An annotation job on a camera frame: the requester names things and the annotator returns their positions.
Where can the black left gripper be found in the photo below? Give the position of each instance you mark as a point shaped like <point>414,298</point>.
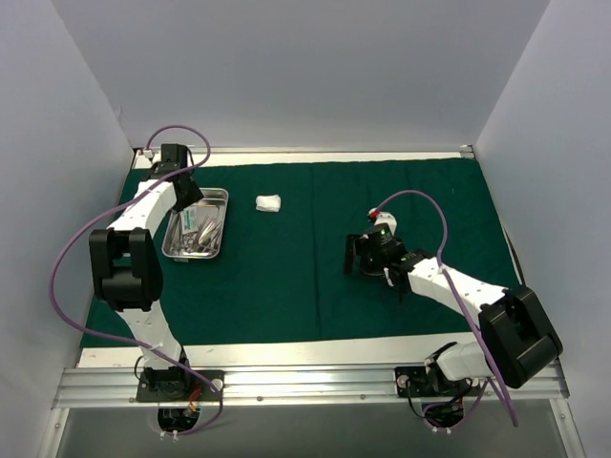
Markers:
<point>189,195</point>

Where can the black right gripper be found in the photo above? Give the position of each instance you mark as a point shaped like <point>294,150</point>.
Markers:
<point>356,253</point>

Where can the stainless steel instrument tray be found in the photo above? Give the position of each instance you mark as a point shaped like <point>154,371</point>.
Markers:
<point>213,204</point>

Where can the dark green surgical drape cloth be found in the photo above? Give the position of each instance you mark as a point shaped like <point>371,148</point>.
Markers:
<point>279,276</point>

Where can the white gauze pad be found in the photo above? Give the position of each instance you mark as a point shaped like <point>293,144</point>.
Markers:
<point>268,204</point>

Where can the white green labelled packet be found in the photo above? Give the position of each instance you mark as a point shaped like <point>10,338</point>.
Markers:
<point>189,220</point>

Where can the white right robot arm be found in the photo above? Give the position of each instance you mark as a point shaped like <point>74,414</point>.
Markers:
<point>516,339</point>

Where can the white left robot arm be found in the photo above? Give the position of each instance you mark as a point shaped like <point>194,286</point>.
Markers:
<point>127,273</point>

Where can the steel surgical scissors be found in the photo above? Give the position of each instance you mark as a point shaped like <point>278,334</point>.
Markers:
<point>182,241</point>

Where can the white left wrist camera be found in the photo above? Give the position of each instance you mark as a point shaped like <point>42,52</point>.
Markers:
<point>151,155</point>

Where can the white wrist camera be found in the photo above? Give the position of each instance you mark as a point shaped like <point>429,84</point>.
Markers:
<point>377,217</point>
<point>151,155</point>

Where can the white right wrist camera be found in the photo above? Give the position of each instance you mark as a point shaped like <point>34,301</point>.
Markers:
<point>377,217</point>

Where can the steel forceps with gold handle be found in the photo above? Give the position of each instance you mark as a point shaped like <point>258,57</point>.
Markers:
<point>208,231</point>

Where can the aluminium back frame rail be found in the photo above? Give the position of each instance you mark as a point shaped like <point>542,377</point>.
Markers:
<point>327,150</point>

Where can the aluminium front frame rail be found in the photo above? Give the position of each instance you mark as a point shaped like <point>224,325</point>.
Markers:
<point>242,386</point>

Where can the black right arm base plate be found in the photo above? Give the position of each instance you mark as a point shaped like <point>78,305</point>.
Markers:
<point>424,382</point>

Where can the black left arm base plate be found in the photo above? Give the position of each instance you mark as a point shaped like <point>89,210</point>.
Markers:
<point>172,385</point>

